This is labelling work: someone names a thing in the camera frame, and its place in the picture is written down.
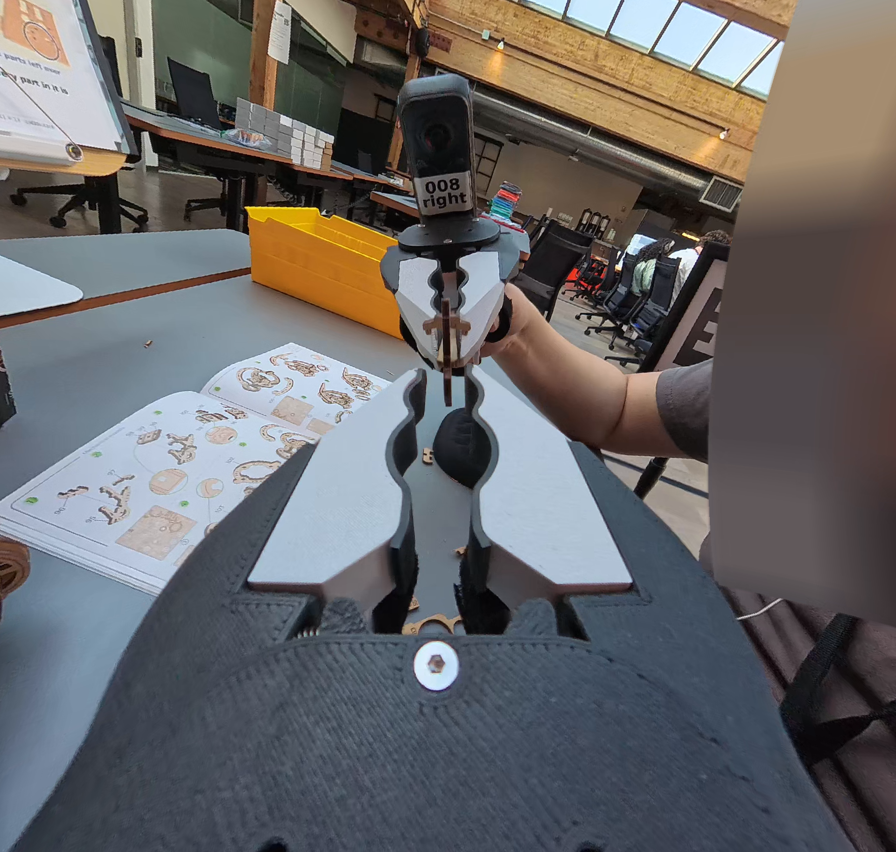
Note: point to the framed black-white marker sign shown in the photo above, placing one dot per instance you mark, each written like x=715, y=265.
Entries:
x=689, y=334

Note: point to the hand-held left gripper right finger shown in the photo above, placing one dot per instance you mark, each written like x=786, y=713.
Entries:
x=546, y=516

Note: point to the stack of white boxes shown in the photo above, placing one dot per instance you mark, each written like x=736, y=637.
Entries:
x=280, y=131

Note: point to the white vent grille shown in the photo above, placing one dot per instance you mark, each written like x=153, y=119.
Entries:
x=721, y=194

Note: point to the loose wooden cut-out piece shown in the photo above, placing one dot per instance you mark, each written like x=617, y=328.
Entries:
x=432, y=624

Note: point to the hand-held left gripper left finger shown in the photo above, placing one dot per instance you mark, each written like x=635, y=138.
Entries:
x=336, y=516

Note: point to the grey ventilation duct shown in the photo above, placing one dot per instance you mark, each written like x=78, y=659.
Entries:
x=595, y=145

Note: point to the person's right hand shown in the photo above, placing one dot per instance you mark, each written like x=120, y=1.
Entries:
x=525, y=323

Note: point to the wooden cross-shaped part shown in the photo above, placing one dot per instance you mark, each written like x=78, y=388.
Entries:
x=430, y=326

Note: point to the black mesh wrist rest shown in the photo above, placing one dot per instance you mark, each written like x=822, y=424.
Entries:
x=458, y=446

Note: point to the black model kit box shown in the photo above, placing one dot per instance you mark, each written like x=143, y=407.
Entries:
x=5, y=397

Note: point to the long office desk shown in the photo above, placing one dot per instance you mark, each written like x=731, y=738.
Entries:
x=210, y=139

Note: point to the white document stand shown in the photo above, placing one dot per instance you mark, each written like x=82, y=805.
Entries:
x=28, y=285

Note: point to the assembled wooden model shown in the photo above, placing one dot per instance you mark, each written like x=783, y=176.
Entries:
x=10, y=572

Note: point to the person's right forearm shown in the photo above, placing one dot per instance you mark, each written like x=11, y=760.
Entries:
x=595, y=390

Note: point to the stack of colourful cloths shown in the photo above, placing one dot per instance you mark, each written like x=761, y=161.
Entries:
x=505, y=201

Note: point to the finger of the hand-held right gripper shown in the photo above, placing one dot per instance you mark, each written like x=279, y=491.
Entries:
x=484, y=292
x=414, y=295

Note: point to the open assembly instruction booklet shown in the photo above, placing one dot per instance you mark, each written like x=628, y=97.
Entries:
x=140, y=460

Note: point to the wooden pillar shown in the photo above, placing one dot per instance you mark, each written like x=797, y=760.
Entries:
x=266, y=96

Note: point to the yellow plastic bin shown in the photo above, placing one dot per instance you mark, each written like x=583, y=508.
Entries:
x=315, y=271

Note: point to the clear plastic bag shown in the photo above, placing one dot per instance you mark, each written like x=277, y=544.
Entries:
x=246, y=137

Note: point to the printed instruction sheet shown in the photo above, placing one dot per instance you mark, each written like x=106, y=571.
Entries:
x=56, y=61

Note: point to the white paper notice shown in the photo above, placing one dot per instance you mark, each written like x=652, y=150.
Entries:
x=279, y=33

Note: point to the person's grey shirt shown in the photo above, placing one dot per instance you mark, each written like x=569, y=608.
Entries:
x=682, y=411

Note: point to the black mesh office chair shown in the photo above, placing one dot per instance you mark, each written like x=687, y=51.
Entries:
x=651, y=477

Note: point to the row of black office chairs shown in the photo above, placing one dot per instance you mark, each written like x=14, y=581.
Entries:
x=560, y=264

